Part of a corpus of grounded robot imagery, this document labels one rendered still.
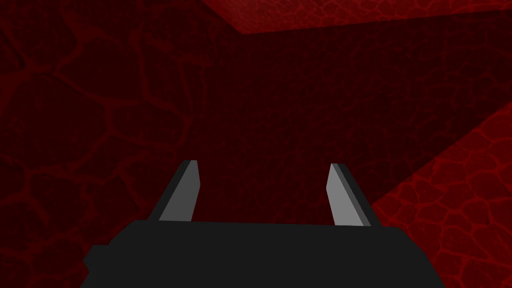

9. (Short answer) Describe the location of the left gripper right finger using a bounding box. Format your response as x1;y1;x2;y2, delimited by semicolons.
325;162;383;228

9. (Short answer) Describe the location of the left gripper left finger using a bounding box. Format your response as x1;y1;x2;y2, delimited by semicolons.
147;159;201;223

